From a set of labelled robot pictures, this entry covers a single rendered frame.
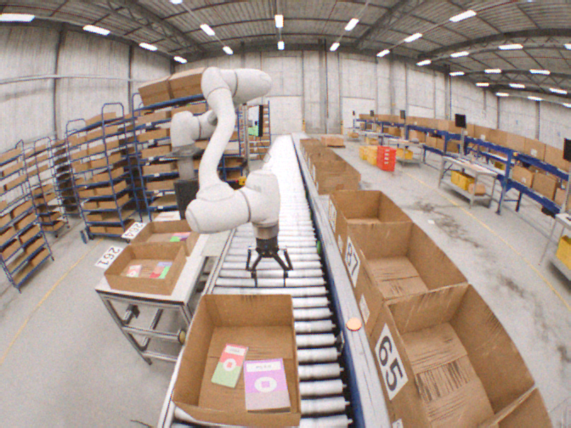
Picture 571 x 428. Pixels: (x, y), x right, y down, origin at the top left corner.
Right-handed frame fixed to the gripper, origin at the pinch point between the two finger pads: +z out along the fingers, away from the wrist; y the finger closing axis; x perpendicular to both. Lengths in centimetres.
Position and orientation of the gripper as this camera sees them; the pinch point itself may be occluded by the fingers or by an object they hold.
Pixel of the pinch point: (269, 280)
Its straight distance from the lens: 88.8
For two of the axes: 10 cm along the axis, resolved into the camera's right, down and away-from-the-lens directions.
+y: -10.0, 0.3, 0.2
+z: 0.3, 9.1, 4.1
